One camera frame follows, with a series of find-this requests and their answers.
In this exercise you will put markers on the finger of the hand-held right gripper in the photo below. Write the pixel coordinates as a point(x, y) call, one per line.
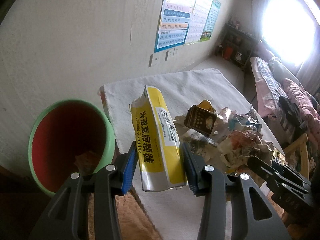
point(292, 172)
point(265, 168)

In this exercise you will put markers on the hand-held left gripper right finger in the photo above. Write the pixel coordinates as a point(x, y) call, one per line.
point(191, 172)

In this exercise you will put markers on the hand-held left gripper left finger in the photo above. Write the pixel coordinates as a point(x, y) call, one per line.
point(128, 170)

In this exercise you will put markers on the pile of wrappers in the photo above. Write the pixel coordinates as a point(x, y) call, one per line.
point(240, 142)

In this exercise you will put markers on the yellow white medicine bag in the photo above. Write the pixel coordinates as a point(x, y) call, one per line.
point(155, 140)

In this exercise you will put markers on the green bin with red inside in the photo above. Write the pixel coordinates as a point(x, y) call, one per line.
point(65, 130)

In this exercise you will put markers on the wooden chair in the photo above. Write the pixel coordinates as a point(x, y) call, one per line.
point(297, 147)

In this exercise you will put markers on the dark brown carton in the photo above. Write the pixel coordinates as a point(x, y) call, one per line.
point(200, 121)

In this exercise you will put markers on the black garment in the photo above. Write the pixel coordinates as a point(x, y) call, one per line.
point(290, 110)

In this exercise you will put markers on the pink quilt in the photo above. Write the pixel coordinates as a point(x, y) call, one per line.
point(300, 97)

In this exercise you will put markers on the white table cloth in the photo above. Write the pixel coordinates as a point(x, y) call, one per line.
point(200, 85)

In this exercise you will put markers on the plaid blanket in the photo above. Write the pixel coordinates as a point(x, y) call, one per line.
point(265, 80)

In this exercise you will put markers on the dark wooden shelf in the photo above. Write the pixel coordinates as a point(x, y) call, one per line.
point(237, 47)

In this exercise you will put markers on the bright window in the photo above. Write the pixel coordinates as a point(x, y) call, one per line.
point(287, 25)

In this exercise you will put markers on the blue-bordered wall poster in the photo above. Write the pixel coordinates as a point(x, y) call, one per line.
point(172, 20)

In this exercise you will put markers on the green-bordered wall poster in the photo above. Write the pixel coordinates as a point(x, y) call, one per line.
point(211, 20)

